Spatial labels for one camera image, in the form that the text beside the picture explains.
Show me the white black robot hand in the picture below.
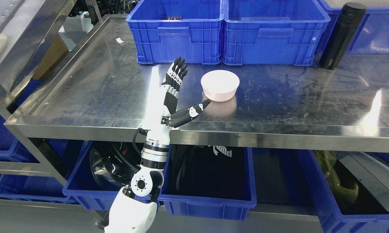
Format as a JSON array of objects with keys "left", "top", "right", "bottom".
[{"left": 144, "top": 56, "right": 211, "bottom": 149}]

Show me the pink plastic bowl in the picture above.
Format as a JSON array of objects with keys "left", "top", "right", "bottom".
[{"left": 201, "top": 70, "right": 240, "bottom": 102}]

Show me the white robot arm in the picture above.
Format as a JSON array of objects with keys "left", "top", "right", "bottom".
[{"left": 101, "top": 142, "right": 170, "bottom": 233}]

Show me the blue crate back left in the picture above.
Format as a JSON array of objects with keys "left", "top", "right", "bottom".
[{"left": 126, "top": 0, "right": 224, "bottom": 65}]

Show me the blue crate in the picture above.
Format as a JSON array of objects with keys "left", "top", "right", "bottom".
[
  {"left": 126, "top": 0, "right": 224, "bottom": 65},
  {"left": 222, "top": 0, "right": 330, "bottom": 66}
]

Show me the stainless steel table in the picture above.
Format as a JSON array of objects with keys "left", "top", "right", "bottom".
[{"left": 5, "top": 16, "right": 389, "bottom": 152}]

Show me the black puma bag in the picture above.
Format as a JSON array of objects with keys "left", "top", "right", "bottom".
[{"left": 168, "top": 145, "right": 245, "bottom": 200}]

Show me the black helmet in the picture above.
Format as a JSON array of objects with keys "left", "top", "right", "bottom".
[{"left": 89, "top": 141, "right": 141, "bottom": 191}]

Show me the blue bin with black bag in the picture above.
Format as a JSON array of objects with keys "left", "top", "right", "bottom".
[{"left": 159, "top": 147, "right": 257, "bottom": 221}]

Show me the blue crate back right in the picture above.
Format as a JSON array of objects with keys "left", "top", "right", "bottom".
[{"left": 222, "top": 0, "right": 330, "bottom": 66}]

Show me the blue bin with helmet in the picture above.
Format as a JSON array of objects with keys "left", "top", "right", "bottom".
[{"left": 63, "top": 141, "right": 119, "bottom": 211}]

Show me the black thermos bottle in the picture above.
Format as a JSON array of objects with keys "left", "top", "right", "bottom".
[{"left": 319, "top": 2, "right": 367, "bottom": 70}]

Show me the blue bin far right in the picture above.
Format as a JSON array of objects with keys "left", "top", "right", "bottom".
[{"left": 295, "top": 150, "right": 389, "bottom": 233}]

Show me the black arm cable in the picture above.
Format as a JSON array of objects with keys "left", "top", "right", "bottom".
[{"left": 132, "top": 128, "right": 148, "bottom": 156}]

